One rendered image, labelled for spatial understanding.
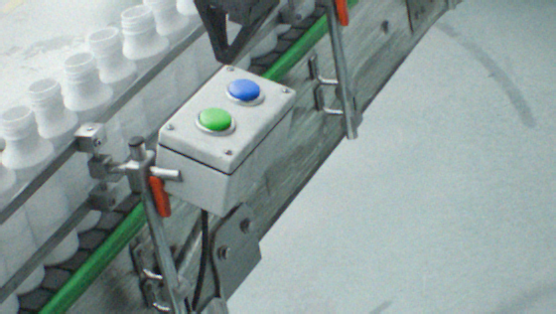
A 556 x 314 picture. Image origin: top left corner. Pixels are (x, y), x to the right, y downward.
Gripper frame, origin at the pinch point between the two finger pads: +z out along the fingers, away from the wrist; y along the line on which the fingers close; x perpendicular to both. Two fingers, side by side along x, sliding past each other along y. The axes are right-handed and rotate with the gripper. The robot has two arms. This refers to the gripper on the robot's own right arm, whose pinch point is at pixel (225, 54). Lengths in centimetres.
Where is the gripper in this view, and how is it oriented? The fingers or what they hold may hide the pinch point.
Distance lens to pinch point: 113.7
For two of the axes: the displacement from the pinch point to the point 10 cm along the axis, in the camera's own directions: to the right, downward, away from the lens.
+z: -1.6, 7.9, 6.0
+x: 8.9, 3.8, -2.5
